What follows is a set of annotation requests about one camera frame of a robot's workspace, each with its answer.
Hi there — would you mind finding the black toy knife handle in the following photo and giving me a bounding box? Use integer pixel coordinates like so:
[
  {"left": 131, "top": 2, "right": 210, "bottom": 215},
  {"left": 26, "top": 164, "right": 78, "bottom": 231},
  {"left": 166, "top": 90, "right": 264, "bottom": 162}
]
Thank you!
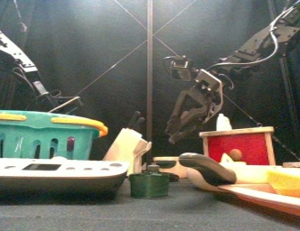
[
  {"left": 133, "top": 116, "right": 146, "bottom": 134},
  {"left": 127, "top": 110, "right": 142, "bottom": 130}
]

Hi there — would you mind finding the white and grey toy scale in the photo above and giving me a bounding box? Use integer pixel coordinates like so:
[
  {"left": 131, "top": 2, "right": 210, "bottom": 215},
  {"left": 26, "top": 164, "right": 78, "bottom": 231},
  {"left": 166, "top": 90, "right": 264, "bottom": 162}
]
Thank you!
[{"left": 0, "top": 156, "right": 131, "bottom": 198}]

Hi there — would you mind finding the small dark green jar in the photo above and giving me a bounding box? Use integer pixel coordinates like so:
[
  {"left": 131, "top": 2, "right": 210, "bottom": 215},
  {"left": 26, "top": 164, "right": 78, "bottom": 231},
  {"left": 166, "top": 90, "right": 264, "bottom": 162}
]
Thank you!
[{"left": 129, "top": 164, "right": 171, "bottom": 199}]

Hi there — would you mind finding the yellow sponge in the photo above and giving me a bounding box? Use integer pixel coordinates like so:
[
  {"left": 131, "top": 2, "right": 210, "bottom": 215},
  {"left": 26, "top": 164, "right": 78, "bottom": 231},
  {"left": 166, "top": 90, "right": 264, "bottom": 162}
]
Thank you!
[{"left": 265, "top": 167, "right": 300, "bottom": 199}]

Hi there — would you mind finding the slanted metal frame strut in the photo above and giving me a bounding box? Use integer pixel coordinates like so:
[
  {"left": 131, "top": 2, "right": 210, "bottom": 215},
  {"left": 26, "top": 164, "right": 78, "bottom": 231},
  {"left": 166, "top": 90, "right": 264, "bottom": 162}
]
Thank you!
[{"left": 268, "top": 0, "right": 300, "bottom": 152}]

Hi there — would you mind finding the small wooden cup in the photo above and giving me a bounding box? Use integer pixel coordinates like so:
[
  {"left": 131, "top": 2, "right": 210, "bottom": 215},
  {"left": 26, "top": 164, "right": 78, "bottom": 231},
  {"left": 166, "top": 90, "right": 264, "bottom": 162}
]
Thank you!
[{"left": 151, "top": 155, "right": 189, "bottom": 180}]

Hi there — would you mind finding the teal basket with yellow handles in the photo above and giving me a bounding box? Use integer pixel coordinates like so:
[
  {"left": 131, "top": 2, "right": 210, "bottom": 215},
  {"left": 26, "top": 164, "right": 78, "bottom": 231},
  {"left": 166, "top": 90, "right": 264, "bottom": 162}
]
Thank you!
[{"left": 0, "top": 109, "right": 110, "bottom": 161}]

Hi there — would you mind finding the round wooden knob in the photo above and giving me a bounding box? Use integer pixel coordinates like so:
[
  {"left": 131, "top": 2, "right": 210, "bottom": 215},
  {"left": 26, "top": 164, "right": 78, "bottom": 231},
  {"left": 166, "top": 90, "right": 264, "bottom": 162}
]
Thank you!
[{"left": 228, "top": 148, "right": 244, "bottom": 162}]

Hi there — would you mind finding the grey computer mouse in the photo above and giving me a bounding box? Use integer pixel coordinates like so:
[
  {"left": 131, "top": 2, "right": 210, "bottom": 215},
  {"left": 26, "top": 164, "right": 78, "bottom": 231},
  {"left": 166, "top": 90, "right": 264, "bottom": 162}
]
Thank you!
[{"left": 178, "top": 152, "right": 238, "bottom": 187}]

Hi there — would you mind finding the red wooden box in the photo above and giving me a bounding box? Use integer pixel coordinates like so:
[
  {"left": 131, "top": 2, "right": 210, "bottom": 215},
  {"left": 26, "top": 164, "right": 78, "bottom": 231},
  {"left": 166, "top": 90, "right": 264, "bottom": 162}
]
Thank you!
[{"left": 198, "top": 125, "right": 277, "bottom": 167}]

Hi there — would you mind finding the wooden tray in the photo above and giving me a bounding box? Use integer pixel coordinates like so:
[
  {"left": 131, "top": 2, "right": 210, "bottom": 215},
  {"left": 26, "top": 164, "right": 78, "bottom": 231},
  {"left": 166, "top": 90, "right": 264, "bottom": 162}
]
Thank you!
[{"left": 218, "top": 182, "right": 300, "bottom": 218}]

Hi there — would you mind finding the white robot arm cable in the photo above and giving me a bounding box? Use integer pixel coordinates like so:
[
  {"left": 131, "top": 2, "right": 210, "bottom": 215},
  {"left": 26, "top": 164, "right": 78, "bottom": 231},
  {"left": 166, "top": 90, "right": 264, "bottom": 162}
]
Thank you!
[{"left": 206, "top": 5, "right": 298, "bottom": 72}]

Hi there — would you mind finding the cream wooden toy piece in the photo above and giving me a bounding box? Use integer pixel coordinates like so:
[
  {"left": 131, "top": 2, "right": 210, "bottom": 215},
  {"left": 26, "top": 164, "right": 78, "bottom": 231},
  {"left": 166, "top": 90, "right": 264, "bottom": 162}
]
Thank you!
[{"left": 185, "top": 162, "right": 282, "bottom": 193}]

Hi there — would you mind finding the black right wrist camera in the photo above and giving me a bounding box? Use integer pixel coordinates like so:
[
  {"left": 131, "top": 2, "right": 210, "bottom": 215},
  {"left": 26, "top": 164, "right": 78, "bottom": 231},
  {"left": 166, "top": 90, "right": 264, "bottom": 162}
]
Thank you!
[{"left": 162, "top": 55, "right": 196, "bottom": 82}]

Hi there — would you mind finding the vertical metal frame pole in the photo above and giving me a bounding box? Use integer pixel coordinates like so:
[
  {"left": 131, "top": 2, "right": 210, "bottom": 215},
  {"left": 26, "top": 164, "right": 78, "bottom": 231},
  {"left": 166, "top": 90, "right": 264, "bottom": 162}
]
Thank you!
[{"left": 145, "top": 0, "right": 155, "bottom": 165}]

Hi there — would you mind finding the small white bottle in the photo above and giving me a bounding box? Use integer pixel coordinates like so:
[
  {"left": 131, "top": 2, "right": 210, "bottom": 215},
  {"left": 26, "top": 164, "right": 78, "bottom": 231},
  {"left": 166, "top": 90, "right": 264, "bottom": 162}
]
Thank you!
[{"left": 216, "top": 113, "right": 233, "bottom": 133}]

